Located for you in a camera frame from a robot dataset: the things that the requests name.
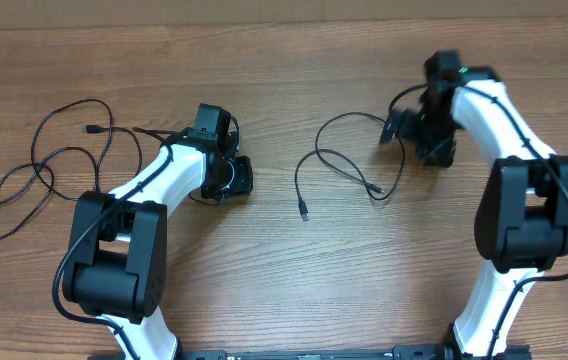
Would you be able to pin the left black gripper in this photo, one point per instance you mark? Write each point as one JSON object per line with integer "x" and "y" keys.
{"x": 242, "y": 183}

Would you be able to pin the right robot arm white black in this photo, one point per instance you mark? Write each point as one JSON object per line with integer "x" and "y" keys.
{"x": 521, "y": 225}

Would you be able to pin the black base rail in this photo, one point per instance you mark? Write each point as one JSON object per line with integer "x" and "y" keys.
{"x": 314, "y": 354}

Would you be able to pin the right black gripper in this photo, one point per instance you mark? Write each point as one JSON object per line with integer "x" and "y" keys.
{"x": 443, "y": 150}

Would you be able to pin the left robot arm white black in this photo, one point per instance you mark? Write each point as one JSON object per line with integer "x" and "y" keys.
{"x": 114, "y": 272}

